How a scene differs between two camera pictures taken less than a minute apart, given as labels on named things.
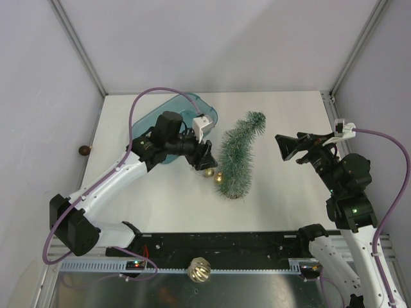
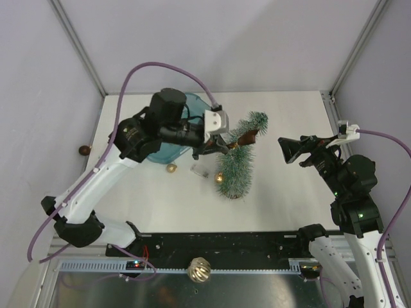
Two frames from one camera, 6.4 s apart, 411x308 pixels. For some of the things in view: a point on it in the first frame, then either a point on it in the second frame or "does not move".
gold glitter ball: x=209 y=172 → x=171 y=167
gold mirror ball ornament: x=199 y=269 does not move
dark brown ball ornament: x=85 y=150 does not move
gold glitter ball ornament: x=218 y=178 does not move
